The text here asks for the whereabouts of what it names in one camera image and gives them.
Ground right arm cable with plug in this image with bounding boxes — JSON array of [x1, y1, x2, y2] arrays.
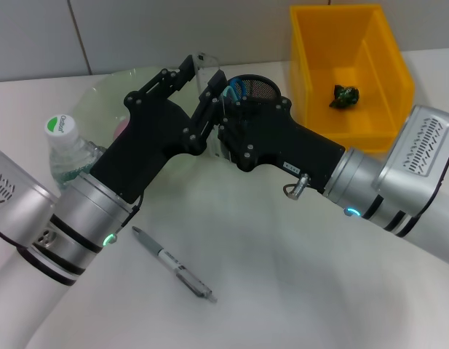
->
[[284, 173, 312, 200]]

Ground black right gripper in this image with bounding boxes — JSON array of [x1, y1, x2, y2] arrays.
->
[[216, 97, 347, 196]]

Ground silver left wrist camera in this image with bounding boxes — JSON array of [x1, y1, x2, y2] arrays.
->
[[0, 144, 61, 252]]

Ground left arm cable with plug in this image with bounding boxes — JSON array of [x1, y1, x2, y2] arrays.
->
[[116, 194, 145, 239]]

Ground green plastic wrapper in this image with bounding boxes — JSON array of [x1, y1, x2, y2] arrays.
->
[[328, 84, 359, 110]]

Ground clear green-label water bottle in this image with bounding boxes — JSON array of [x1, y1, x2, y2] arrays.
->
[[44, 114, 107, 190]]

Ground yellow plastic bin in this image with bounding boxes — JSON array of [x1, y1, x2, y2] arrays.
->
[[289, 3, 416, 153]]

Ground clear plastic ruler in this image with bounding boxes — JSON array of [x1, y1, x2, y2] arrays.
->
[[194, 52, 232, 161]]

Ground arm cable with plug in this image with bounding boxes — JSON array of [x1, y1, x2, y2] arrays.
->
[[284, 173, 312, 200], [116, 194, 145, 239]]

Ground grey transparent pen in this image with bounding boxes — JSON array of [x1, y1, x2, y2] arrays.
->
[[132, 225, 218, 304]]

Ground green wavy glass fruit bowl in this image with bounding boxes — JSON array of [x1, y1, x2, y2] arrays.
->
[[76, 67, 225, 182]]

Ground black mesh pen holder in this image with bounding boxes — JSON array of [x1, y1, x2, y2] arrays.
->
[[223, 74, 283, 110]]

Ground blue scissors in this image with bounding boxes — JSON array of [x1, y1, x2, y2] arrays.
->
[[223, 78, 249, 101]]

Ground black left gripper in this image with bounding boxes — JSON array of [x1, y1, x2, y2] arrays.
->
[[89, 53, 229, 204]]

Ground pink toy peach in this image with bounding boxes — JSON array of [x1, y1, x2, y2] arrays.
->
[[113, 118, 132, 141]]

